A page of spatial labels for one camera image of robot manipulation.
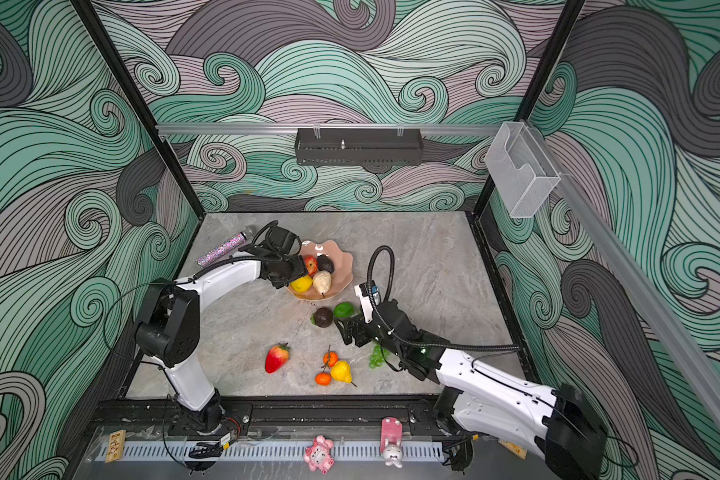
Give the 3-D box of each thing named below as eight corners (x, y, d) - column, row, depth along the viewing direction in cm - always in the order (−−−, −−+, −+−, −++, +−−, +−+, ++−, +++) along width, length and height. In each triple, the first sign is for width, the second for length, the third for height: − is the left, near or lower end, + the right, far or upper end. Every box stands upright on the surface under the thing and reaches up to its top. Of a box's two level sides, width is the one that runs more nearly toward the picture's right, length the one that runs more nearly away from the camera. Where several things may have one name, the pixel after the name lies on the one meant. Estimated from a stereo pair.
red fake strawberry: (266, 373, 82) (263, 368, 79) (271, 347, 87) (268, 342, 84) (286, 373, 82) (283, 368, 79) (290, 347, 87) (287, 342, 84)
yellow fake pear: (330, 378, 82) (329, 373, 78) (335, 362, 84) (334, 357, 81) (356, 386, 80) (356, 382, 77) (360, 370, 83) (361, 366, 80)
